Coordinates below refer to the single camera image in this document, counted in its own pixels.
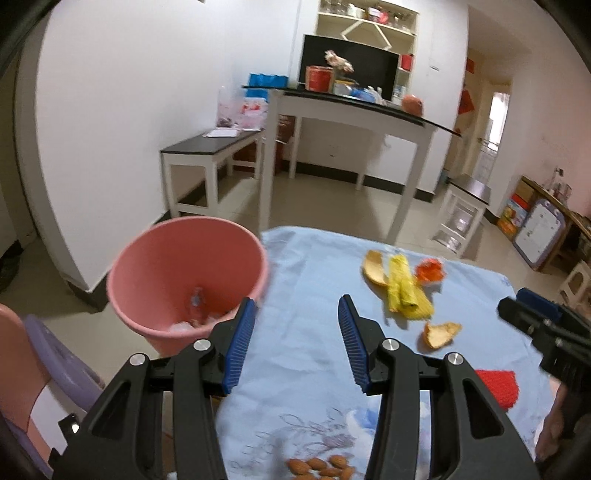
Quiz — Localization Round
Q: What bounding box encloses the white shelf cabinet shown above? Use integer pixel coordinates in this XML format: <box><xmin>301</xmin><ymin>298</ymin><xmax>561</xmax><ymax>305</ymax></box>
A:
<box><xmin>316</xmin><ymin>0</ymin><xmax>421</xmax><ymax>104</ymax></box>

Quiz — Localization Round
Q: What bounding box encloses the small orange peel piece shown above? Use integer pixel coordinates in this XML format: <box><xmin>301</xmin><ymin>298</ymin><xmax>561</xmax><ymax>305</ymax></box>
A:
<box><xmin>422</xmin><ymin>320</ymin><xmax>462</xmax><ymax>350</ymax></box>

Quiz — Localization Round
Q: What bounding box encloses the large orange peel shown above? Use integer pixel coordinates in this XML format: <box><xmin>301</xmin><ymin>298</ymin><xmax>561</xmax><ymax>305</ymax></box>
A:
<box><xmin>361</xmin><ymin>249</ymin><xmax>389</xmax><ymax>287</ymax></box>

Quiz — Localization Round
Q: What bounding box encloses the red foam net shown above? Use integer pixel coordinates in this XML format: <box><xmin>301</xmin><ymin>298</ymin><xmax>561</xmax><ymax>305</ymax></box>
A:
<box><xmin>475</xmin><ymin>369</ymin><xmax>520</xmax><ymax>411</ymax></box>

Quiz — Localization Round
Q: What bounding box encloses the pile of almonds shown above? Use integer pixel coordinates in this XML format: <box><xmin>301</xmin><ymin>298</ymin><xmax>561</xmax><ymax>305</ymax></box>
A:
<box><xmin>286</xmin><ymin>453</ymin><xmax>358</xmax><ymax>480</ymax></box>

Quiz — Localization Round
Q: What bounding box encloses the white table with glass top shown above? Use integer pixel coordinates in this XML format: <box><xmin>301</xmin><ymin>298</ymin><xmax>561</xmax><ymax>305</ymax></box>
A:
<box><xmin>242</xmin><ymin>85</ymin><xmax>462</xmax><ymax>245</ymax></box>

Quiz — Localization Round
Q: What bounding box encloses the yellow foam net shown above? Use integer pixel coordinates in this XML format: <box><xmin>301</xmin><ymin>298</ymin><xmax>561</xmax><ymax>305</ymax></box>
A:
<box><xmin>387</xmin><ymin>253</ymin><xmax>435</xmax><ymax>320</ymax></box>

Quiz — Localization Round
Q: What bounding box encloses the wooden desk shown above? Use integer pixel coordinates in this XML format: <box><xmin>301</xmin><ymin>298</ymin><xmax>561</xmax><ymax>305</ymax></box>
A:
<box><xmin>517</xmin><ymin>175</ymin><xmax>591</xmax><ymax>273</ymax></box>

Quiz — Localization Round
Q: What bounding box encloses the short dark-topped white bench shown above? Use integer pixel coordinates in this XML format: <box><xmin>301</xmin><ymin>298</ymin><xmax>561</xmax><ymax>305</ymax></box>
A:
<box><xmin>431</xmin><ymin>174</ymin><xmax>492</xmax><ymax>257</ymax></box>

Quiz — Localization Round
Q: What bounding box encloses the pink flower bouquet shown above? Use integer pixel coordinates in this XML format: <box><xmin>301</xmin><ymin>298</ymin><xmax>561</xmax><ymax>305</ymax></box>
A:
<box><xmin>324</xmin><ymin>50</ymin><xmax>355</xmax><ymax>75</ymax></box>

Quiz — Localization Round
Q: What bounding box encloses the blue bag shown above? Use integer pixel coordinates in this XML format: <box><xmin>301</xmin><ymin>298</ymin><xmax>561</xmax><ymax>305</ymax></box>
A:
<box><xmin>249</xmin><ymin>72</ymin><xmax>289</xmax><ymax>89</ymax></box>

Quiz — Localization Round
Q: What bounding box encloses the white plastic stool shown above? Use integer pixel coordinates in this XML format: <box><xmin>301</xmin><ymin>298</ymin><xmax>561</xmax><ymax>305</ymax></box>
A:
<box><xmin>556</xmin><ymin>261</ymin><xmax>591</xmax><ymax>305</ymax></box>

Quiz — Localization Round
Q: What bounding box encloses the white drawing board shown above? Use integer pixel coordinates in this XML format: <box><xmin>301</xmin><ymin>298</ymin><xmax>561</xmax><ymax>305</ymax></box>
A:
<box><xmin>512</xmin><ymin>199</ymin><xmax>573</xmax><ymax>272</ymax></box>

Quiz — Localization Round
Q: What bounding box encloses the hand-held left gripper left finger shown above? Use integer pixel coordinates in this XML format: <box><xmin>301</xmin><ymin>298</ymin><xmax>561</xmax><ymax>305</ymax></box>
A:
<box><xmin>53</xmin><ymin>296</ymin><xmax>257</xmax><ymax>480</ymax></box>

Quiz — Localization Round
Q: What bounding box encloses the black monitor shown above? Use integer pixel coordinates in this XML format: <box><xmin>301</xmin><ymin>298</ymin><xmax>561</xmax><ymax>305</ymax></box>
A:
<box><xmin>299</xmin><ymin>34</ymin><xmax>400</xmax><ymax>100</ymax></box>

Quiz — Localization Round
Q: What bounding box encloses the red white plastic bag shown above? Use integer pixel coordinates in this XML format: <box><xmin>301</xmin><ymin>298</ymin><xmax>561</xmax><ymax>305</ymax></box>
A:
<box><xmin>240</xmin><ymin>97</ymin><xmax>269</xmax><ymax>129</ymax></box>

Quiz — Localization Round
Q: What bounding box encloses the clear bag with orange plastic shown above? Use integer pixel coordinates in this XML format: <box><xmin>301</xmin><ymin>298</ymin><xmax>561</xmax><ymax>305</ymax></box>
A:
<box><xmin>414</xmin><ymin>257</ymin><xmax>446</xmax><ymax>289</ymax></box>

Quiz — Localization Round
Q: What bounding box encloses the pink plastic bin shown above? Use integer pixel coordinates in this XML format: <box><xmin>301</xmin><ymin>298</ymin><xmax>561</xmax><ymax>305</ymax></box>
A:
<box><xmin>106</xmin><ymin>218</ymin><xmax>269</xmax><ymax>356</ymax></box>

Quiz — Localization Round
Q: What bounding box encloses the blue printed tablecloth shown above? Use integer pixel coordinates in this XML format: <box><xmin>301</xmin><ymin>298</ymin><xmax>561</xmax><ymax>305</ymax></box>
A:
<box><xmin>215</xmin><ymin>224</ymin><xmax>561</xmax><ymax>480</ymax></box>

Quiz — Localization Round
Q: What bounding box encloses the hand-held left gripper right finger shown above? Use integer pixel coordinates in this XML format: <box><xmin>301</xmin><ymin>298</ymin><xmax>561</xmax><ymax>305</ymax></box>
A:
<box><xmin>337</xmin><ymin>295</ymin><xmax>541</xmax><ymax>480</ymax></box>

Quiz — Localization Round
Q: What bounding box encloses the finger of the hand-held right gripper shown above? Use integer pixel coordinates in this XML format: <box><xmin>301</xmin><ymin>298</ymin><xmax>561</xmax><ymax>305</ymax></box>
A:
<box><xmin>516</xmin><ymin>287</ymin><xmax>591</xmax><ymax>343</ymax></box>
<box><xmin>498</xmin><ymin>296</ymin><xmax>591</xmax><ymax>371</ymax></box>

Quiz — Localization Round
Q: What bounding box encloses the colourful cardboard box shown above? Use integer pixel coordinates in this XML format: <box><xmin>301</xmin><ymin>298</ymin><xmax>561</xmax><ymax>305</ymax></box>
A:
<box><xmin>496</xmin><ymin>196</ymin><xmax>532</xmax><ymax>241</ymax></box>

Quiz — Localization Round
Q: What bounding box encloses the long dark-topped white bench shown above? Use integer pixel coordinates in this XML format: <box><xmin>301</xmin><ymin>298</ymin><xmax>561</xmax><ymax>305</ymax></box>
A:
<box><xmin>159</xmin><ymin>127</ymin><xmax>266</xmax><ymax>217</ymax></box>

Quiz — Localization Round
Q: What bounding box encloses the person's right hand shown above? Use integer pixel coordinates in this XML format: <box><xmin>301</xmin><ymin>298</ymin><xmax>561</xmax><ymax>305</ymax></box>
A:
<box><xmin>534</xmin><ymin>383</ymin><xmax>571</xmax><ymax>462</ymax></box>

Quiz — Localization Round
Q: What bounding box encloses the red tin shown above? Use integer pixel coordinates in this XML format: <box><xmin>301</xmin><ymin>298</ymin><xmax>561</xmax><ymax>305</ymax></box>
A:
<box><xmin>305</xmin><ymin>65</ymin><xmax>334</xmax><ymax>93</ymax></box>

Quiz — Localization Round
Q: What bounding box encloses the red carton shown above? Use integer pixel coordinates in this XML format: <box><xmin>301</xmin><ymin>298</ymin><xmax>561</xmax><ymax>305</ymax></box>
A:
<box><xmin>274</xmin><ymin>115</ymin><xmax>296</xmax><ymax>176</ymax></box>

